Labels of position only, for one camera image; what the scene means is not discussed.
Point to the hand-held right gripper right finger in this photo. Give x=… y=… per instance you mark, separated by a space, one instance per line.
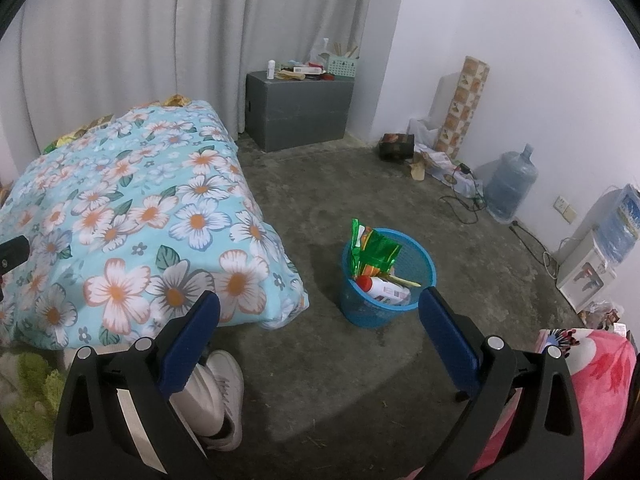
x=450 y=340

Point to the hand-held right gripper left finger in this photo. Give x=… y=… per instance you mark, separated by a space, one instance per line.
x=192 y=340

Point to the white bottle red cap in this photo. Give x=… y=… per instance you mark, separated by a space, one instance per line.
x=382 y=290

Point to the blue mesh trash basket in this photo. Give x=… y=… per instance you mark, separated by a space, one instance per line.
x=400 y=260

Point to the red snack bag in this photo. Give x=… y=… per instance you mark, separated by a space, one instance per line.
x=382 y=252

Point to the green foil snack bag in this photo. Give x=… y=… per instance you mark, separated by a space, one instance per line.
x=358 y=245

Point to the person's cream trouser leg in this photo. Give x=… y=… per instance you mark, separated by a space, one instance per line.
x=197 y=405

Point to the white shoe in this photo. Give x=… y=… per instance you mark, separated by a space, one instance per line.
x=227 y=400

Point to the floral blue blanket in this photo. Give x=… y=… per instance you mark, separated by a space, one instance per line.
x=150 y=210

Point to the green fluffy garment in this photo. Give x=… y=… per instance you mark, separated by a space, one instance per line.
x=30 y=400

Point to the pink floral blanket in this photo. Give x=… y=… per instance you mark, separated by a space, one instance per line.
x=595 y=375

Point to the white water dispenser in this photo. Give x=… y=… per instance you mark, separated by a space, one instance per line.
x=585 y=275

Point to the printed plastic bag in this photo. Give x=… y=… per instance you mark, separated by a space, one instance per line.
x=602 y=316

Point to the empty blue water jug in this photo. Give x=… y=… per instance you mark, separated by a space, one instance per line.
x=511 y=187

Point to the brown box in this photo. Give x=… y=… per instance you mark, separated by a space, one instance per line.
x=396 y=146

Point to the blue dispenser water bottle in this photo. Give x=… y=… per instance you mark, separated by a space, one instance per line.
x=622 y=225

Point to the white plastic bag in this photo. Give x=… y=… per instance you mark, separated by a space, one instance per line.
x=424 y=132

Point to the small yellow packet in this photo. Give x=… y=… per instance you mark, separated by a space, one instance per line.
x=175 y=101

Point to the patterned paper roll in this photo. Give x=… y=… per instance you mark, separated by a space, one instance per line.
x=462 y=105

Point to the white roll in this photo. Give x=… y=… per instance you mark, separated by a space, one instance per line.
x=445 y=100

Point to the grey cabinet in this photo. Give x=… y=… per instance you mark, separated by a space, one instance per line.
x=300 y=110

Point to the grey curtain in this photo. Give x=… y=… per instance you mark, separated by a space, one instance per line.
x=175 y=35

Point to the white spray bottle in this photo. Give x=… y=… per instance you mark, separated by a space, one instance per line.
x=271 y=70

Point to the green perforated basket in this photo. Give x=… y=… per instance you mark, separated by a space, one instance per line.
x=342 y=66

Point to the red and white box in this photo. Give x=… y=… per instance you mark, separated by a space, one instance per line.
x=307 y=67

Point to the crumpled clear bag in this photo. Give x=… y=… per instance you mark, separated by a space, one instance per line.
x=321 y=50

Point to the wall outlet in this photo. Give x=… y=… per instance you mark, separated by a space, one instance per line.
x=564 y=209

